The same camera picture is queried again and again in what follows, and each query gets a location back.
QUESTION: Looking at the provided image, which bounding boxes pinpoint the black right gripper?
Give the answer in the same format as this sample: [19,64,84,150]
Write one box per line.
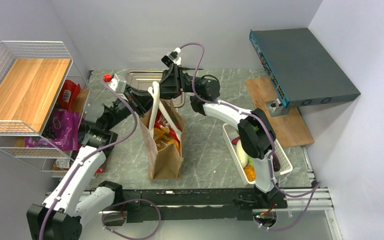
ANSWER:
[149,63,203,100]

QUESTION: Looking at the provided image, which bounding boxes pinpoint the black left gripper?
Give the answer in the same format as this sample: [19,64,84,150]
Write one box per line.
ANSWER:
[104,84,159,131]

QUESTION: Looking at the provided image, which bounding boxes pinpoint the red candy bag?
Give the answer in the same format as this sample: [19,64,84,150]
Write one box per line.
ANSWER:
[154,110,174,133]

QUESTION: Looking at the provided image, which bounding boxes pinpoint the burlap grocery bag pink print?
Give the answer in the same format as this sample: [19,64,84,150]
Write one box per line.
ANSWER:
[139,81,185,180]

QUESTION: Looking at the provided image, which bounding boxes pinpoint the orange snack bag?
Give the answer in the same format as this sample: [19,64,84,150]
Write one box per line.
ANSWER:
[153,128,180,152]

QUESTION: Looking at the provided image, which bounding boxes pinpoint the white perforated plastic basket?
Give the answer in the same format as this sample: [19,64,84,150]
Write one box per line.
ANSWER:
[222,123,293,185]

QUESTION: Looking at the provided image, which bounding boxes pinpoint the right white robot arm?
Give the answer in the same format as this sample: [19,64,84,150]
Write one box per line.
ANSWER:
[159,48,276,208]

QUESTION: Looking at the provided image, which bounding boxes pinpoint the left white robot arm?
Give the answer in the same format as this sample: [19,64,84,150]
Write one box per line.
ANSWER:
[26,75,160,240]

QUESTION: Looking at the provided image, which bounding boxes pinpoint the small red snack bag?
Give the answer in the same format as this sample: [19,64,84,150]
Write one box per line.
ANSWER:
[56,79,81,112]

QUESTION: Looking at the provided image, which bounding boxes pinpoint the purple snack bag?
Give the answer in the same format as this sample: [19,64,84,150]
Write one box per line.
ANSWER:
[24,109,80,151]

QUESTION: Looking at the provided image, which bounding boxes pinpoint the silver metal tray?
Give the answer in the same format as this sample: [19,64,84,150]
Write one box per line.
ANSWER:
[125,70,186,108]

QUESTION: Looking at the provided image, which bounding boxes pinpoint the magenta sweet potato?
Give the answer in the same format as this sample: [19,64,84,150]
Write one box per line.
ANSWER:
[231,136,240,146]

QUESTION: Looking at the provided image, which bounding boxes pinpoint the white eggplant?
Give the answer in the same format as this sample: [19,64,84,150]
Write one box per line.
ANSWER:
[236,140,249,169]

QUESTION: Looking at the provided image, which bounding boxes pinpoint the orange ginger root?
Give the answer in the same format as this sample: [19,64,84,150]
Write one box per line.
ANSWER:
[243,164,256,182]

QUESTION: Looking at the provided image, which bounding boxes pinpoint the wooden board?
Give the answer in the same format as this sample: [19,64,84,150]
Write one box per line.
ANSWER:
[244,77,315,148]

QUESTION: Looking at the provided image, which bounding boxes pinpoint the purple eggplant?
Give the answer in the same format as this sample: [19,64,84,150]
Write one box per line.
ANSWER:
[272,153,281,172]

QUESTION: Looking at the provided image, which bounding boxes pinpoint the orange handle screwdriver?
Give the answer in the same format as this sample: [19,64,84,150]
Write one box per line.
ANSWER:
[181,67,203,71]

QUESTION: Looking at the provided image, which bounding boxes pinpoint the white wire shelf rack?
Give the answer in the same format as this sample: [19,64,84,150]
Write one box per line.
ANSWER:
[0,40,92,178]

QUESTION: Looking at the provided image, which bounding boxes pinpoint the blue grey network switch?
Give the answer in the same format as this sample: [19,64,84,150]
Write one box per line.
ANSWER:
[249,28,361,109]

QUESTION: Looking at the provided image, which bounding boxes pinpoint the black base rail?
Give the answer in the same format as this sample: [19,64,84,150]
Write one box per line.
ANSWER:
[104,187,288,223]

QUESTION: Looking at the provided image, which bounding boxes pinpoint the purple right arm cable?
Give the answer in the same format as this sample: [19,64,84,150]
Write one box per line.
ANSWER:
[178,42,322,232]

